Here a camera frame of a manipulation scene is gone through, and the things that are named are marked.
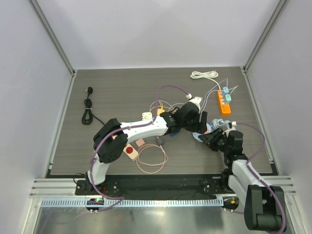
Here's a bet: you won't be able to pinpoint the round light blue socket base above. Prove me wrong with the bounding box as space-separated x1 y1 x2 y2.
192 123 212 142

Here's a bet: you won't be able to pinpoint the light blue cord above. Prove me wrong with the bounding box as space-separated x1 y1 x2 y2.
211 118 231 129

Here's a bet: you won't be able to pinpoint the blue cube adapter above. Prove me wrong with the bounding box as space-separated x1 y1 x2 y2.
169 132 180 137

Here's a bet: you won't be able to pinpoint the orange power strip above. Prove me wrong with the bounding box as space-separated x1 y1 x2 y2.
217 91 231 116

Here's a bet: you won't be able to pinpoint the yellow charger plug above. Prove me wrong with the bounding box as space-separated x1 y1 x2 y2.
157 109 165 116

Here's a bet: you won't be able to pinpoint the pink charging cable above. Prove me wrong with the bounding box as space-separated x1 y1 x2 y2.
136 143 169 174

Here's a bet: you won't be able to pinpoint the white adapter plug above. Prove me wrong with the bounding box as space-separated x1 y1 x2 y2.
141 112 153 120

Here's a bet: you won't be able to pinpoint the white cord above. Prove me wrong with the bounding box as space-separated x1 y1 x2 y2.
190 70 219 80

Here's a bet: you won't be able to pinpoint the pink charger plug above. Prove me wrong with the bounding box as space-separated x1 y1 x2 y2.
135 139 145 147

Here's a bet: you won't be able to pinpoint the beige power strip red sockets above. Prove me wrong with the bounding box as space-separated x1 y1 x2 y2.
110 134 138 162

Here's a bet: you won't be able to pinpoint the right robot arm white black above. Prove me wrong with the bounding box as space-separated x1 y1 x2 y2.
199 128 287 234

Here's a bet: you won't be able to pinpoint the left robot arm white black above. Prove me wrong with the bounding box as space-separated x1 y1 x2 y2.
85 100 208 195

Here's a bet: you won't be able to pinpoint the teal charger plug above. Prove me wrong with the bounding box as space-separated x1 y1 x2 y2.
225 94 232 103

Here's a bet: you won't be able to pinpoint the grey small adapter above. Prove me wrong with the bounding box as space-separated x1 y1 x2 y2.
156 136 164 146

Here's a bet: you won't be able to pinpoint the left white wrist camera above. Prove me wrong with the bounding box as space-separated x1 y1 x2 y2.
186 94 203 108

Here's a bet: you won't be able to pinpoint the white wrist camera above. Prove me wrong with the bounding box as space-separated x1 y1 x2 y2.
186 94 203 108
226 121 237 131

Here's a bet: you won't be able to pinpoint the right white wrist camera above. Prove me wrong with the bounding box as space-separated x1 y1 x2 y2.
226 121 237 131

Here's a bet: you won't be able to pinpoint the pale green charging cable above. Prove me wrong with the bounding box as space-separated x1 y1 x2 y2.
168 84 239 110

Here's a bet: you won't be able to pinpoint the black mounting base plate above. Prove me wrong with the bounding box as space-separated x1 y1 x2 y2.
75 174 241 202

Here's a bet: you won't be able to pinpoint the black power cord with plug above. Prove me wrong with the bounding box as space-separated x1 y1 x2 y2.
81 87 107 125

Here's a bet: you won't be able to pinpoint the slotted cable duct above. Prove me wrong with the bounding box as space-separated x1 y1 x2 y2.
41 197 224 208

